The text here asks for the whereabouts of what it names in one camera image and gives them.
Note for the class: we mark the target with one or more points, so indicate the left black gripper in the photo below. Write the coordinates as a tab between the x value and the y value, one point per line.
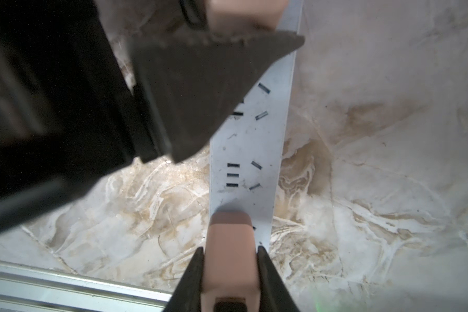
67	116

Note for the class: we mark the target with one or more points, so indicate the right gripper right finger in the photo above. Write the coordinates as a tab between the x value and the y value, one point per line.
274	294

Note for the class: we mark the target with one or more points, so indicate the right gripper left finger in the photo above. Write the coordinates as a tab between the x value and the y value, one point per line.
186	297

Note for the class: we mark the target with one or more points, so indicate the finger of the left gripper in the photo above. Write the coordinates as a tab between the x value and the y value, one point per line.
188	85

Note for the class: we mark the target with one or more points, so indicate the pink charger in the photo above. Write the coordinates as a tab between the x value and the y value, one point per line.
230	278
233	16

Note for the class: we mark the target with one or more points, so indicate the grey-blue power strip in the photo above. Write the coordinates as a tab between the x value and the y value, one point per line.
246	152

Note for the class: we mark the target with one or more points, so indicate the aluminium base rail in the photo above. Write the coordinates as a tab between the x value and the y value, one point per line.
25	288

